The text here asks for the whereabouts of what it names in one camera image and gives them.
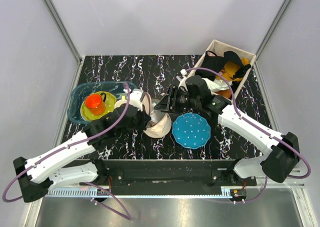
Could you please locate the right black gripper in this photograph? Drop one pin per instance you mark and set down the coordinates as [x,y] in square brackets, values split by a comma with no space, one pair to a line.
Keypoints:
[165,104]

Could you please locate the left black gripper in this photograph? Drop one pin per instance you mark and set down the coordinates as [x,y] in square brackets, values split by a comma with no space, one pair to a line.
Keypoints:
[144,118]

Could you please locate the cream round laundry bag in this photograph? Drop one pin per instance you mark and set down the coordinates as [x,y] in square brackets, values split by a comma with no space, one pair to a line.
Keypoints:
[160,124]

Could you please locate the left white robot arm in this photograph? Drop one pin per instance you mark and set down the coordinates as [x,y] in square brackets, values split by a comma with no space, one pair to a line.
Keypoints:
[39,175]

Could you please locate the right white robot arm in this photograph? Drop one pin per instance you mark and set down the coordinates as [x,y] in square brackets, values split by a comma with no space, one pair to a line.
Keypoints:
[279,151]

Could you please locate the cream ceramic cup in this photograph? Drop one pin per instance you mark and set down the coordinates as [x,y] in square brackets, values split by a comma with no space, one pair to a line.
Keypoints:
[120,104]

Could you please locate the teal plastic tub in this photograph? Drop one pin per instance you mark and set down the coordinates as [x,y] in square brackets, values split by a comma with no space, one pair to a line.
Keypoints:
[79,94]

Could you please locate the blue polka dot plate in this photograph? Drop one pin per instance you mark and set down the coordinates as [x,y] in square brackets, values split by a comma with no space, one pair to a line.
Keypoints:
[191,131]

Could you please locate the orange mug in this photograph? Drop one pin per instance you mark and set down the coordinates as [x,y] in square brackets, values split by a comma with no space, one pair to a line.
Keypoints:
[94,103]

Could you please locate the white garment in basket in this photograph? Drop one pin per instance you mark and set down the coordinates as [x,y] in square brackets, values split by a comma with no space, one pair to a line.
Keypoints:
[217,85]

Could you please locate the black garment in basket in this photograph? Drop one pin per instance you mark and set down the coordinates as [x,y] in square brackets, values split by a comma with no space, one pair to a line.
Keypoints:
[217,63]

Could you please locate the mustard yellow garment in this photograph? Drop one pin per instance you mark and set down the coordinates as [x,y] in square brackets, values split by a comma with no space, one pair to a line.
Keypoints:
[235,73]

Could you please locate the wicker basket with liner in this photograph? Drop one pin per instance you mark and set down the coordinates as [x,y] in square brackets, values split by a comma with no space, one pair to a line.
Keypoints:
[219,48]

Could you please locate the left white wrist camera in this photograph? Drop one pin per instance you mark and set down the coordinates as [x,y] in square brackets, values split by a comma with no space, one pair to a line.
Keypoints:
[136,99]

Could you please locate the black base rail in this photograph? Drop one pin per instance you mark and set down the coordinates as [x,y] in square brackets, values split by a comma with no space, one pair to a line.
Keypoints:
[172,177]

